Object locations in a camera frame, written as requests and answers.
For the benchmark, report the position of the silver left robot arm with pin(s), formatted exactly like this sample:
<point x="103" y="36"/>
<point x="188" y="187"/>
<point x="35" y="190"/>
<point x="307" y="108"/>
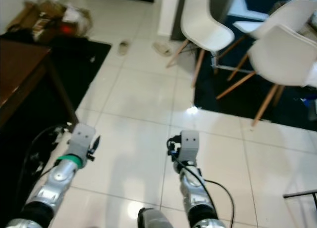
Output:
<point x="62" y="181"/>

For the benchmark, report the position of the dark blue floor rug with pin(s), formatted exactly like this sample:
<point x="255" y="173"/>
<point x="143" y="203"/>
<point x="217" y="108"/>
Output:
<point x="237" y="102"/>

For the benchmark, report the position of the grey right robot leg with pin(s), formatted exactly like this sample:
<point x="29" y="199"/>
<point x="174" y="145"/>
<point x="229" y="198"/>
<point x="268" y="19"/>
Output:
<point x="156" y="220"/>

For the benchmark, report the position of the black floor rug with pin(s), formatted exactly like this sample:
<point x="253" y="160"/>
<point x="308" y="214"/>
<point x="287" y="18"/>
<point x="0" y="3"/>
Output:
<point x="84" y="65"/>

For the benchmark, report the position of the dark brown wooden table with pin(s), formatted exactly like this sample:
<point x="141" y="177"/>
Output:
<point x="20" y="69"/>

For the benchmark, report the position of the white chair with wooden legs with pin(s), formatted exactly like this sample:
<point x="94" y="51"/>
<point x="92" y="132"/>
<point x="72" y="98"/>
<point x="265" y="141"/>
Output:
<point x="287" y="15"/>
<point x="282" y="60"/>
<point x="203" y="25"/>

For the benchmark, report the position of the white pillar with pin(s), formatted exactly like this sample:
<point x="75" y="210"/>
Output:
<point x="169" y="13"/>

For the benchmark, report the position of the dark metal bar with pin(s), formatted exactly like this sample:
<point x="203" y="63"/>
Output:
<point x="302" y="193"/>

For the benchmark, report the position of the brown cardboard box pile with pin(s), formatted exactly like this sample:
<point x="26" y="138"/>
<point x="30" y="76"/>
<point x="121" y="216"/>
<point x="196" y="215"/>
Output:
<point x="37" y="18"/>

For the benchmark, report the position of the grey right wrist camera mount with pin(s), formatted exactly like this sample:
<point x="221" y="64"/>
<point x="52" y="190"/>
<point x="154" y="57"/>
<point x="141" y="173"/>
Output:
<point x="189" y="144"/>

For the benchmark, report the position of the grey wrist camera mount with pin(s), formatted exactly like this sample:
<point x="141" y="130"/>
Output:
<point x="81" y="136"/>
<point x="189" y="144"/>

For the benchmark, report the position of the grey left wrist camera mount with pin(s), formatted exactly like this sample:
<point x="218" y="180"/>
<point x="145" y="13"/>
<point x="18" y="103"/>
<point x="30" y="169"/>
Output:
<point x="81" y="136"/>

